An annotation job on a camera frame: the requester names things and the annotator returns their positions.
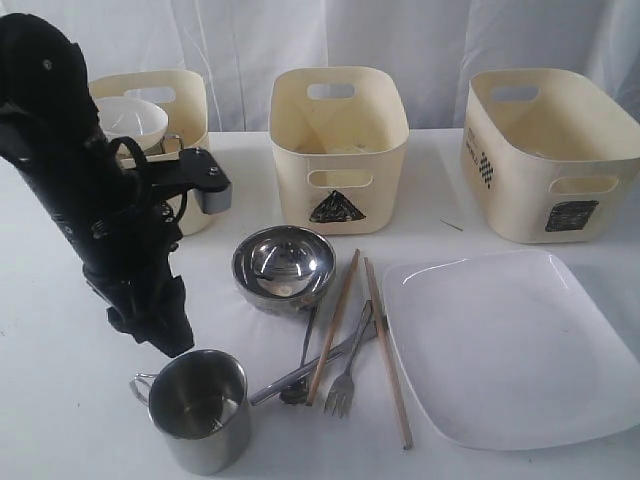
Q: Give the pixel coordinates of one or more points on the steel mug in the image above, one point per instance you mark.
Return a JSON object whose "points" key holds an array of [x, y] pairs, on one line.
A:
{"points": [[171, 142], [199, 403]]}

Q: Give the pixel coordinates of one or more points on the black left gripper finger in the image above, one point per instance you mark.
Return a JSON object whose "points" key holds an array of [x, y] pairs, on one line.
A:
{"points": [[170, 330]]}

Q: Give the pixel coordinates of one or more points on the white square plate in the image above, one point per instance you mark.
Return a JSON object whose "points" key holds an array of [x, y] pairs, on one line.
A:
{"points": [[509, 352]]}

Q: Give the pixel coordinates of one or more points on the steel spoon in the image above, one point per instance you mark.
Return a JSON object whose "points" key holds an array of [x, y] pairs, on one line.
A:
{"points": [[297, 392]]}

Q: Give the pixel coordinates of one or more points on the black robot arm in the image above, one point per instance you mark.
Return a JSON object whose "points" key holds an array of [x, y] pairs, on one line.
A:
{"points": [[50, 133]]}

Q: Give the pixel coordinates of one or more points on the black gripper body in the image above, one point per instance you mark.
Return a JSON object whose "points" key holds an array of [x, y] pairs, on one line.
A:
{"points": [[132, 278]]}

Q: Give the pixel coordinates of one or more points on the small white bowl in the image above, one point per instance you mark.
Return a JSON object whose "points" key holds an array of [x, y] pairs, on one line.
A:
{"points": [[141, 120]]}

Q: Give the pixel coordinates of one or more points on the cream bin with triangle mark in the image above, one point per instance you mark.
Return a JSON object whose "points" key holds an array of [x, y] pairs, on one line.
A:
{"points": [[339, 137]]}

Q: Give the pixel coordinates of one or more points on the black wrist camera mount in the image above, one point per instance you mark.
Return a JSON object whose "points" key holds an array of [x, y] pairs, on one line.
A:
{"points": [[194, 170]]}

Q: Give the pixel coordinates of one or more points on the steel table knife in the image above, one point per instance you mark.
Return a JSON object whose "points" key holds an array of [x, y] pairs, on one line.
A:
{"points": [[342, 349]]}

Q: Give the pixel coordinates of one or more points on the steel fork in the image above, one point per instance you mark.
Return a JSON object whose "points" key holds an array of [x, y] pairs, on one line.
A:
{"points": [[341, 392]]}

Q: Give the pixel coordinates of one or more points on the stainless steel bowl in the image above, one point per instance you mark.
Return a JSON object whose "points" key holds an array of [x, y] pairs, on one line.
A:
{"points": [[284, 269]]}

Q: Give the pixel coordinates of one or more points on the cream bin with square mark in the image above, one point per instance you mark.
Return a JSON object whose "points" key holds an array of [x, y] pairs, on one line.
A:
{"points": [[548, 155]]}

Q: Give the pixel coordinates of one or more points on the wooden chopstick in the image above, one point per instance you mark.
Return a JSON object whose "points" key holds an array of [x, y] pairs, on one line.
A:
{"points": [[334, 326], [391, 371]]}

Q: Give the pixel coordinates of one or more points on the small thin needle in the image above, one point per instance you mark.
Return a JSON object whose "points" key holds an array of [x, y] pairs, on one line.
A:
{"points": [[452, 225]]}

